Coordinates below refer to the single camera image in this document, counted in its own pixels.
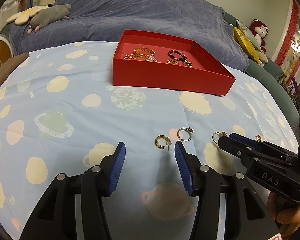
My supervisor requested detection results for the red cardboard box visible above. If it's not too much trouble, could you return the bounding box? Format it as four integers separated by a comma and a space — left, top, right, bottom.
113, 30, 236, 95

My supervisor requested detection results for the gold hoop earring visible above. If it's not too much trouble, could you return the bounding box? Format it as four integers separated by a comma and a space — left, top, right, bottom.
154, 135, 172, 151

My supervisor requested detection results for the grey silver pillow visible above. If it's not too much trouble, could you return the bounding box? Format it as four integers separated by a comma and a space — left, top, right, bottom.
236, 20, 262, 51

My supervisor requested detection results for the silver gold ring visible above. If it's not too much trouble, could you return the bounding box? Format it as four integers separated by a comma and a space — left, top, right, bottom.
212, 130, 228, 145

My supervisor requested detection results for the red monkey plush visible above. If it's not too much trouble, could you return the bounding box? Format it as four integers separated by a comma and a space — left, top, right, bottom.
249, 19, 269, 53

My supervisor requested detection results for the dark bead bracelet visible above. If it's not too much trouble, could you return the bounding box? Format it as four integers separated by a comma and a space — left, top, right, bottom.
167, 49, 190, 62

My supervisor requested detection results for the blue planet print sheet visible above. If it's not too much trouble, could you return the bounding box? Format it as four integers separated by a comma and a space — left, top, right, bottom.
0, 41, 298, 239

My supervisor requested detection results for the white flower plush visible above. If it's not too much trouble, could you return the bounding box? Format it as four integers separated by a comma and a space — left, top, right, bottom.
6, 5, 48, 25

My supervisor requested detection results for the grey plush animal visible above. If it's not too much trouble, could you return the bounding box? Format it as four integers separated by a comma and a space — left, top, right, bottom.
27, 4, 71, 34

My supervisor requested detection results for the green sofa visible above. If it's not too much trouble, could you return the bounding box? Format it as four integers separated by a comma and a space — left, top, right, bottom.
223, 11, 300, 129

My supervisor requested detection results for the right hand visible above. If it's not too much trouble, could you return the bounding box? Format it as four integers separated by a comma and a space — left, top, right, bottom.
266, 192, 300, 239

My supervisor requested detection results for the gold chain bangle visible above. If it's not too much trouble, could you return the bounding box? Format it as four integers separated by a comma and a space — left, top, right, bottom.
133, 47, 155, 59

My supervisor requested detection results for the gold satin pillow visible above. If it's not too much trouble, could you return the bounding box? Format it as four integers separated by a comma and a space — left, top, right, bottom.
234, 27, 262, 66

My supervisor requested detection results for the silver stone ring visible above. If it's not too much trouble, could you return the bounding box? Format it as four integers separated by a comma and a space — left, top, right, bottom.
176, 126, 194, 142

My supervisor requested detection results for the purple velvet blanket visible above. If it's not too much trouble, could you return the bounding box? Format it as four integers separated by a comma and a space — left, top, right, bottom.
9, 0, 249, 72

